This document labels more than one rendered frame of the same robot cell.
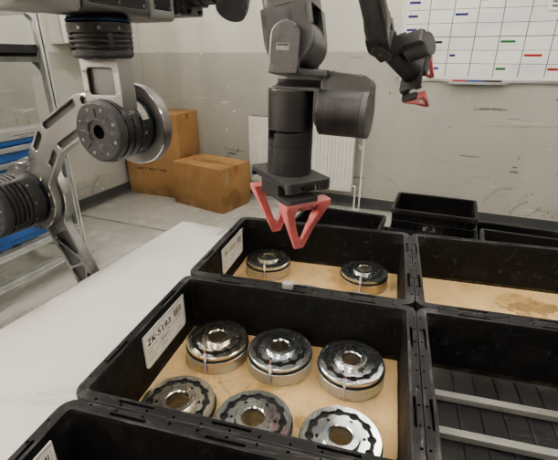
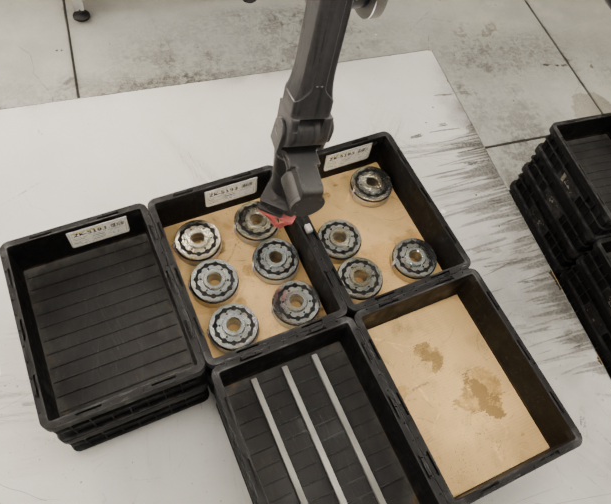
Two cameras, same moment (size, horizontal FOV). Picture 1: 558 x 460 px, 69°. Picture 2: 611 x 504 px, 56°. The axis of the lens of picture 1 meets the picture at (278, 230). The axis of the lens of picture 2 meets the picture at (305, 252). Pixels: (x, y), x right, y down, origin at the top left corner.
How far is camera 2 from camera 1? 83 cm
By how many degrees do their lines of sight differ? 47
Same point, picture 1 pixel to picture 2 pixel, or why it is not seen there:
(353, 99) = (292, 195)
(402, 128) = not seen: outside the picture
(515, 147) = not seen: outside the picture
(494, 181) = not seen: outside the picture
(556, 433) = (336, 434)
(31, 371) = (197, 133)
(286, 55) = (276, 138)
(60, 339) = (228, 120)
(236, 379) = (244, 251)
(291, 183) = (263, 200)
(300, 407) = (250, 295)
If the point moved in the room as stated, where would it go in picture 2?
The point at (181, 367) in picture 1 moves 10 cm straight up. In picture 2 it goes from (230, 217) to (229, 193)
